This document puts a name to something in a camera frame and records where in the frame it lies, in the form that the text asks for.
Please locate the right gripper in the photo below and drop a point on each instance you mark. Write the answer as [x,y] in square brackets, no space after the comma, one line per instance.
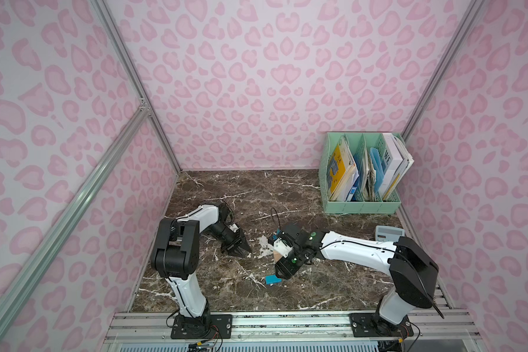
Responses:
[286,259]

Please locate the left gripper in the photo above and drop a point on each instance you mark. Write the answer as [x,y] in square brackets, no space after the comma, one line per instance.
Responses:
[233,237]

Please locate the wooden block bottom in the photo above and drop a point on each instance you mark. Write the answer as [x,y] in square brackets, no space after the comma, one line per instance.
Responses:
[277,256]

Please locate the teal rectangular block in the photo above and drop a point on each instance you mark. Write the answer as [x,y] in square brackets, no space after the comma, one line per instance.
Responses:
[272,279]

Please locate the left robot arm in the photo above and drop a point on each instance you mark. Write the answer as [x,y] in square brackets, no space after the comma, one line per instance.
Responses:
[175,255]

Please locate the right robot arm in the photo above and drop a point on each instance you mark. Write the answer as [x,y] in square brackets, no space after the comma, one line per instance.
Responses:
[414,274]

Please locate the grey calculator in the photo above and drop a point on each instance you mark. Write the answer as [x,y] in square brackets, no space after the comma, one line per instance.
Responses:
[388,234]

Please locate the yellow book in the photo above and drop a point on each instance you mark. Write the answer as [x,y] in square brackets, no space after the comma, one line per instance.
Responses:
[342,171]

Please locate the green file organizer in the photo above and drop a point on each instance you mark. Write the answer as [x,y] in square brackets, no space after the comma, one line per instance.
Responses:
[362,199]

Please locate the blue folder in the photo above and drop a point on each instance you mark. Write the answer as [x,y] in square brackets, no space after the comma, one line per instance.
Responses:
[377,168]

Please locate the white book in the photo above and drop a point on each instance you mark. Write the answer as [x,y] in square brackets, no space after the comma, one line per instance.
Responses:
[396,161]

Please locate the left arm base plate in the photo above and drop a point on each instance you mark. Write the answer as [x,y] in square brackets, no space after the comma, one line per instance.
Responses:
[205,327]

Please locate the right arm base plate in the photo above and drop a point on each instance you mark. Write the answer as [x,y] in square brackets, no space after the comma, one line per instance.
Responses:
[372,325]

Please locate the aluminium front rail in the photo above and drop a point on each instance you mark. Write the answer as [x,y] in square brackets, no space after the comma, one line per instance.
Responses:
[296,326]

